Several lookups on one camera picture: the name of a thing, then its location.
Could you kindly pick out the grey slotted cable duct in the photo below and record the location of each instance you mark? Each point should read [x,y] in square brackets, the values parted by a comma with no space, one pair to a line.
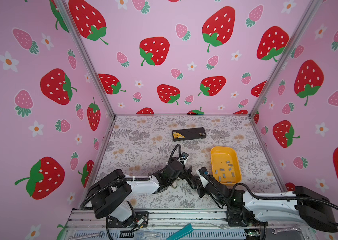
[197,234]

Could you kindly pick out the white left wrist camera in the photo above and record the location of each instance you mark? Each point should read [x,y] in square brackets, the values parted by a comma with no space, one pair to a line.
[183,158]

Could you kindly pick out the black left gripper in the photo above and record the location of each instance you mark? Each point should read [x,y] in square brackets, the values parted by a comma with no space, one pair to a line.
[183,173]

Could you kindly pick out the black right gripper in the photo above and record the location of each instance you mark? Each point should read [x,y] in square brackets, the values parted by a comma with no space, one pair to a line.
[199,188]

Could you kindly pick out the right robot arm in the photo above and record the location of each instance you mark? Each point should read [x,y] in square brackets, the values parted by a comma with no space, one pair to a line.
[245,208]

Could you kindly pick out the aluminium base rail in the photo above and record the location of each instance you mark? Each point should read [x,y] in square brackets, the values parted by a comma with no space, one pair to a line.
[161,219]

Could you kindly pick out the yellow plastic tray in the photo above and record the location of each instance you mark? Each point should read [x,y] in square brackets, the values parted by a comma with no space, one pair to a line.
[225,166]

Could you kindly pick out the black flat tool case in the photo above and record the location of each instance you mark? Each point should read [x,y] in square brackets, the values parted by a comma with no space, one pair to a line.
[189,134]

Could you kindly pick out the teal plastic tool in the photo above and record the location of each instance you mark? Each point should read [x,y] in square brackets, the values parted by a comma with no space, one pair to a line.
[181,233]

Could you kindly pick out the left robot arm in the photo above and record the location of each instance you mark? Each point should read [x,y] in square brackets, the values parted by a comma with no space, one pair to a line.
[108,196]

